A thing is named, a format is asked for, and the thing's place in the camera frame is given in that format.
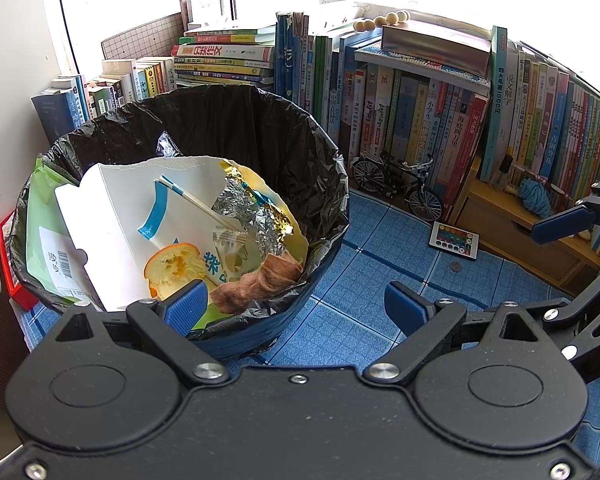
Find white remote control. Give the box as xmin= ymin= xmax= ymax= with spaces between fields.
xmin=428 ymin=221 xmax=480 ymax=262

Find white paper food box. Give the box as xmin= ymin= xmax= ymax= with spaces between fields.
xmin=54 ymin=155 xmax=261 ymax=313

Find pink pen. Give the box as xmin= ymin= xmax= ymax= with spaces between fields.
xmin=512 ymin=164 xmax=573 ymax=197

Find blue yarn ball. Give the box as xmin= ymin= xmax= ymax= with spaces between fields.
xmin=517 ymin=177 xmax=553 ymax=219

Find green plastic bag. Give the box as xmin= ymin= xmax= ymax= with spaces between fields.
xmin=25 ymin=156 xmax=88 ymax=306

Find wooden box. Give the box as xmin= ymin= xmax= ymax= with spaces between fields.
xmin=447 ymin=172 xmax=600 ymax=295

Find stack of flat books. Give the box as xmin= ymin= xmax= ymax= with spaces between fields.
xmin=171 ymin=25 xmax=277 ymax=88

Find white grid board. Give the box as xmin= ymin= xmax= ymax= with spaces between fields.
xmin=100 ymin=11 xmax=187 ymax=61

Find large gold foil bag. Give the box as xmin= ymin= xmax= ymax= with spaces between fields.
xmin=212 ymin=159 xmax=296 ymax=258

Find silver foil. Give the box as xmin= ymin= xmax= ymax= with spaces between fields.
xmin=156 ymin=131 xmax=182 ymax=157

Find trash bin with black bag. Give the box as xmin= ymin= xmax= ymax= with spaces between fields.
xmin=7 ymin=84 xmax=351 ymax=361

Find row of small paperbacks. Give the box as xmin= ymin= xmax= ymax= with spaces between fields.
xmin=30 ymin=57 xmax=177 ymax=143

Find blue checked mat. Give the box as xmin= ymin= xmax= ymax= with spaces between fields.
xmin=17 ymin=190 xmax=600 ymax=466

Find row of colourful upright books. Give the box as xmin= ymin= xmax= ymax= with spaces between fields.
xmin=275 ymin=10 xmax=600 ymax=261

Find red tray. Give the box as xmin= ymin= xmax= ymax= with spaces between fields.
xmin=0 ymin=220 xmax=41 ymax=312

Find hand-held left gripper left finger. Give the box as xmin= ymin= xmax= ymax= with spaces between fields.
xmin=55 ymin=280 xmax=231 ymax=386

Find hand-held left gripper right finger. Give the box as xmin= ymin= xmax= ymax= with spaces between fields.
xmin=364 ymin=281 xmax=546 ymax=386

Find small white box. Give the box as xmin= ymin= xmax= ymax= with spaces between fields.
xmin=180 ymin=0 xmax=226 ymax=31

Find wooden bead string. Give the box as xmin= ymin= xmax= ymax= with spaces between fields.
xmin=354 ymin=9 xmax=411 ymax=32

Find white blue disposable chopsticks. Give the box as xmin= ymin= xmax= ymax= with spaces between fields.
xmin=154 ymin=175 xmax=241 ymax=233

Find orange fruit peel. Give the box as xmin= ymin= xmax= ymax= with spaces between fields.
xmin=144 ymin=242 xmax=207 ymax=301

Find black toy bicycle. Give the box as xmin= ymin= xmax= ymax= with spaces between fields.
xmin=351 ymin=150 xmax=443 ymax=222

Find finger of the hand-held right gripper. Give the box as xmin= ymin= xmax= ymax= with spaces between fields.
xmin=517 ymin=260 xmax=600 ymax=359
xmin=530 ymin=178 xmax=600 ymax=246

